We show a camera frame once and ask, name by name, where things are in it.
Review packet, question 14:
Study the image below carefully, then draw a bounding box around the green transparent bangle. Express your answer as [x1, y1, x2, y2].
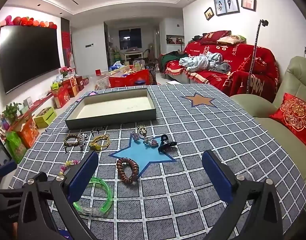
[73, 177, 113, 217]

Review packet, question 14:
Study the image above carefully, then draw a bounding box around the pale green armchair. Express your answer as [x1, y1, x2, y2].
[229, 56, 306, 178]

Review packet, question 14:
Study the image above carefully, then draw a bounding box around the small dark photo frame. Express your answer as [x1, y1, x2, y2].
[204, 7, 215, 21]

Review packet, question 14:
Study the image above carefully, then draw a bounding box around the red paper wall decoration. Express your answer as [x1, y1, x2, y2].
[62, 31, 75, 67]

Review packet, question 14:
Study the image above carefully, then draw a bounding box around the red embroidered cushion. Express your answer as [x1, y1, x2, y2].
[269, 93, 306, 150]

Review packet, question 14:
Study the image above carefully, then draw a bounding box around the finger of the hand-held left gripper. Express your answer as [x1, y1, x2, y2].
[0, 188, 27, 200]
[0, 160, 18, 188]

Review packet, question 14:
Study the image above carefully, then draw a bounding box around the row of red balloons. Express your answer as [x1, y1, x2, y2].
[0, 15, 58, 29]

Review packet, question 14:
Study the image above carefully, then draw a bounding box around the dark green cloth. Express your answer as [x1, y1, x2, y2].
[160, 51, 188, 67]

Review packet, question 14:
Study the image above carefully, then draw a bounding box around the black flat television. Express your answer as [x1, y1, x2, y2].
[0, 26, 61, 94]

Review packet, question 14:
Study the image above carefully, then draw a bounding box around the green potted plant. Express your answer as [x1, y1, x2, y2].
[3, 102, 22, 124]

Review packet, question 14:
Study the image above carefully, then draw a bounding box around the grey checked tablecloth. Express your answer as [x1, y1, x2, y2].
[12, 84, 306, 240]

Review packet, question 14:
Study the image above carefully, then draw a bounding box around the red pillow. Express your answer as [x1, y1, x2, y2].
[200, 31, 230, 43]

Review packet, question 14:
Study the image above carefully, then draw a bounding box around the red gift box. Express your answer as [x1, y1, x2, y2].
[62, 77, 80, 98]
[75, 76, 85, 92]
[53, 87, 71, 108]

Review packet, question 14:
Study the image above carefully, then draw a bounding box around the yellow-green gift box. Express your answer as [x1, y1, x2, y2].
[34, 106, 57, 128]

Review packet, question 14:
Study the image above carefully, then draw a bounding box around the yellow cord bracelet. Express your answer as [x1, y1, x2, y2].
[89, 134, 111, 152]

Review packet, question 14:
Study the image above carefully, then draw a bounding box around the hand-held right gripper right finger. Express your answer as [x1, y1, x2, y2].
[202, 150, 285, 240]

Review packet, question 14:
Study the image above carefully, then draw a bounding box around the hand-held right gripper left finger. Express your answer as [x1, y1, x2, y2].
[18, 151, 101, 240]

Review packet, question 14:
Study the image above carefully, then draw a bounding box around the wooden bead bracelet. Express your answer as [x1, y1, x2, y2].
[64, 134, 85, 148]

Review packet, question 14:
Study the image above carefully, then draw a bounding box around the brown spiral hair tie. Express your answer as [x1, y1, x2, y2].
[116, 157, 140, 183]

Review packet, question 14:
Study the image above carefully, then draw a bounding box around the light blue blanket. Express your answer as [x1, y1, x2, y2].
[179, 52, 231, 74]

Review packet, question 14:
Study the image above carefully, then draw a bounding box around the low television cabinet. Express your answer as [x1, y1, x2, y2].
[8, 92, 55, 130]

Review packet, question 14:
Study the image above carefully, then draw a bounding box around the orange gift bag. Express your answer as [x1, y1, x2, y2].
[17, 119, 40, 148]

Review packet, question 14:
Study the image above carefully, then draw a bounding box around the dark laptop screen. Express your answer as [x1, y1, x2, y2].
[0, 130, 11, 165]

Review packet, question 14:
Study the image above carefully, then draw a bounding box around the red-covered sofa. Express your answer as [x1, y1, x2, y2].
[159, 42, 281, 103]

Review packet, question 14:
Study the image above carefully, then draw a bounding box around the silver camera pole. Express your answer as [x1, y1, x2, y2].
[245, 19, 268, 94]

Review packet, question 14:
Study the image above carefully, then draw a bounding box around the purple gem brooch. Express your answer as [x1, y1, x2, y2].
[143, 137, 160, 147]

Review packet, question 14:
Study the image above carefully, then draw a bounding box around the wall niche with red ornaments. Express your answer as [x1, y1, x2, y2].
[166, 35, 185, 45]

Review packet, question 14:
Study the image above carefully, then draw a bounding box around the double photo frame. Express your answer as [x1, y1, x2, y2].
[214, 0, 240, 17]

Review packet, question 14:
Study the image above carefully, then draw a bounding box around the white side table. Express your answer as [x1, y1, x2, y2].
[125, 51, 143, 62]

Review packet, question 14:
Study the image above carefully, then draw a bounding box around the pastel flower bracelet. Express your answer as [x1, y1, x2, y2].
[58, 159, 81, 177]

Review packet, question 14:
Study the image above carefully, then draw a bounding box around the green gift bag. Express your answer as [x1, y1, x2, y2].
[5, 131, 27, 164]

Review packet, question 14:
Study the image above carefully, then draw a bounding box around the grey shallow tray box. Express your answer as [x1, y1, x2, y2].
[65, 87, 157, 130]

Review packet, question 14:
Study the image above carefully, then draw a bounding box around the pink flower bouquet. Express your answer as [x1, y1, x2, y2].
[60, 66, 75, 77]

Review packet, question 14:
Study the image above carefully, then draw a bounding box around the patterned pale pillow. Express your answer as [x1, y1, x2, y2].
[217, 35, 246, 44]

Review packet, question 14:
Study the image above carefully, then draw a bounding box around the red storage box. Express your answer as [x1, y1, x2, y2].
[109, 69, 150, 88]

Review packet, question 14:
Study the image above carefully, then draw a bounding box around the black hair claw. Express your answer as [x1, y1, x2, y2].
[157, 134, 178, 152]

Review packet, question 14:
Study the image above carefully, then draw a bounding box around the dark window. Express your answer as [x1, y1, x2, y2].
[119, 29, 143, 50]

